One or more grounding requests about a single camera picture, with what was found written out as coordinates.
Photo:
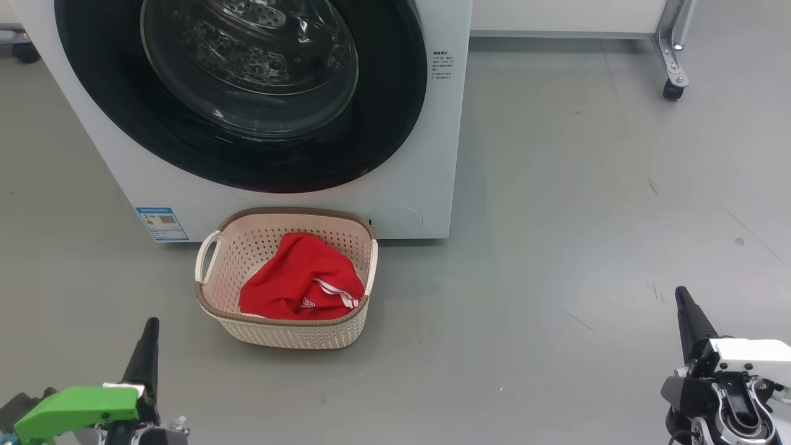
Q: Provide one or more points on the red white jersey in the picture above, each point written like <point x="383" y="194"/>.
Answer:
<point x="290" y="278"/>

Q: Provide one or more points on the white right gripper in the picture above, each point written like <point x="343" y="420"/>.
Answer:
<point x="754" y="355"/>

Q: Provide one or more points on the cream perforated laundry basket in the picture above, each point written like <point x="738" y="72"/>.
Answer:
<point x="266" y="241"/>

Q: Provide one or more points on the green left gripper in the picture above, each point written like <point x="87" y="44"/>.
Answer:
<point x="74" y="405"/>

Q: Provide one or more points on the white washing machine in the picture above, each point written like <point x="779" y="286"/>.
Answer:
<point x="432" y="154"/>

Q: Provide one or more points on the round white filter cover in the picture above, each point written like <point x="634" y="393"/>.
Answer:
<point x="405" y="219"/>

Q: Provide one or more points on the metal leg with caster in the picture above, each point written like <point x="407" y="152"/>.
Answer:
<point x="673" y="68"/>

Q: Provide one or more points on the white cabinet panel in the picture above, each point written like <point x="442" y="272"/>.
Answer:
<point x="556" y="15"/>

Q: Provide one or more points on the black glass washing machine door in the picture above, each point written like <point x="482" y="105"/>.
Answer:
<point x="395" y="123"/>

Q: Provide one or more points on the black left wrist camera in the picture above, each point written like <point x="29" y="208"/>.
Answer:
<point x="15" y="408"/>

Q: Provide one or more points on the blue energy label sticker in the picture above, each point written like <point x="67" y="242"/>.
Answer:
<point x="162" y="224"/>

